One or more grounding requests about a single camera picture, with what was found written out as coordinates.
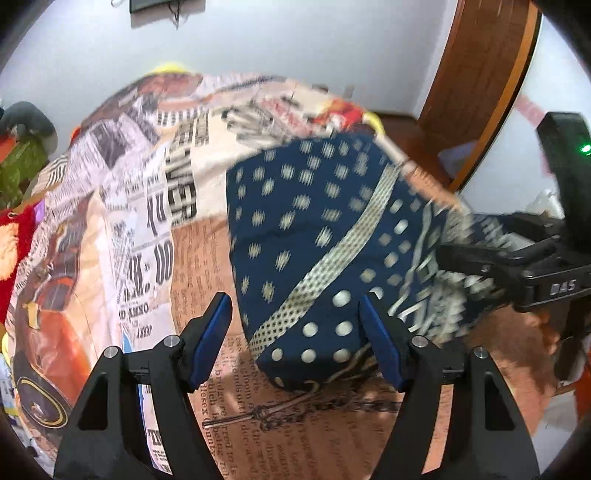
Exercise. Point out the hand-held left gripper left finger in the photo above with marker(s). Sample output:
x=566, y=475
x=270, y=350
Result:
x=212, y=337

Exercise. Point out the white plastic bag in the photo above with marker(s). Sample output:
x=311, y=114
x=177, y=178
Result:
x=545, y=201

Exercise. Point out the blue patterned garment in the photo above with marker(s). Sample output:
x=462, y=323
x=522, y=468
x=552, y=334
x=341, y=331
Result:
x=314, y=221

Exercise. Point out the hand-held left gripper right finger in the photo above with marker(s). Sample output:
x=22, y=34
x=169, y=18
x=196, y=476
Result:
x=378, y=337

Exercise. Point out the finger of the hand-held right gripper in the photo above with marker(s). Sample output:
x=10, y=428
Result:
x=517, y=224
x=485, y=265

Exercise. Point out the wooden door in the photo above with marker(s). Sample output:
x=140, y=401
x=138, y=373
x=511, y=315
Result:
x=475, y=92

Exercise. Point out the red plush blanket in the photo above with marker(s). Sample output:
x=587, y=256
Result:
x=16, y=240

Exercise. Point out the yellow cloth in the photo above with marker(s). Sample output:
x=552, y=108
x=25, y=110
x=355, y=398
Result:
x=171, y=68

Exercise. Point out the green cloth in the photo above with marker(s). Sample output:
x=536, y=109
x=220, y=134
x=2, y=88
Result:
x=18, y=175

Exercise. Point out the printed bed sheet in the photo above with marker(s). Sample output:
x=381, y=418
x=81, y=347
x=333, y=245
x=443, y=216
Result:
x=138, y=207

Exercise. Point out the person's right hand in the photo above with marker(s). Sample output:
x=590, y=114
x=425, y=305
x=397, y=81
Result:
x=549, y=332

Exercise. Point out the dark wall-mounted device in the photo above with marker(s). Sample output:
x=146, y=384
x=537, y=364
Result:
x=152, y=4

